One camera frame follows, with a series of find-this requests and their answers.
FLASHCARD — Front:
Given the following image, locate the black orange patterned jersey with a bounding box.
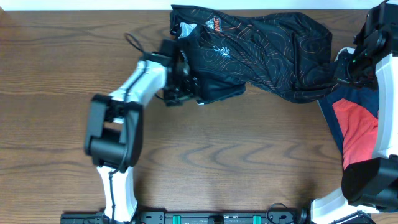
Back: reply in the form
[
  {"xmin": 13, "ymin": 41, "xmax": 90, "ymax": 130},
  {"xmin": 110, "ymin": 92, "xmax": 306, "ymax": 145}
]
[{"xmin": 170, "ymin": 5, "xmax": 338, "ymax": 104}]

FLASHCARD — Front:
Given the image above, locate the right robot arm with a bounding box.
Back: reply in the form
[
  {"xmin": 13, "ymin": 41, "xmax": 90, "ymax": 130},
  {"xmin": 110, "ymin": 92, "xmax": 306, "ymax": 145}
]
[{"xmin": 300, "ymin": 1, "xmax": 397, "ymax": 223}]

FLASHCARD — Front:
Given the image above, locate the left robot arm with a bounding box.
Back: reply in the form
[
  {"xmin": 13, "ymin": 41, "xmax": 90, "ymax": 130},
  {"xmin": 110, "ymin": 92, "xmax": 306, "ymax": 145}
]
[{"xmin": 84, "ymin": 39, "xmax": 199, "ymax": 223}]

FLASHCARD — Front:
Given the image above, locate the navy blue garment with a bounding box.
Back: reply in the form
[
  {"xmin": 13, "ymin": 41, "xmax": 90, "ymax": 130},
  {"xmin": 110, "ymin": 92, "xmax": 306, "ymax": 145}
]
[{"xmin": 317, "ymin": 85, "xmax": 382, "ymax": 156}]

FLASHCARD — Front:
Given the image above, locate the red garment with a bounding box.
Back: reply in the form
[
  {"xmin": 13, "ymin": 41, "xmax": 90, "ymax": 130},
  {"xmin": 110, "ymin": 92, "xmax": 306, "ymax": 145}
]
[{"xmin": 333, "ymin": 99, "xmax": 378, "ymax": 170}]

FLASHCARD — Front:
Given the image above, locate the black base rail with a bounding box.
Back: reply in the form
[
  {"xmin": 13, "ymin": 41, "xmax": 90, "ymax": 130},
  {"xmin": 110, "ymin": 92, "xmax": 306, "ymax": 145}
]
[{"xmin": 60, "ymin": 210, "xmax": 312, "ymax": 224}]

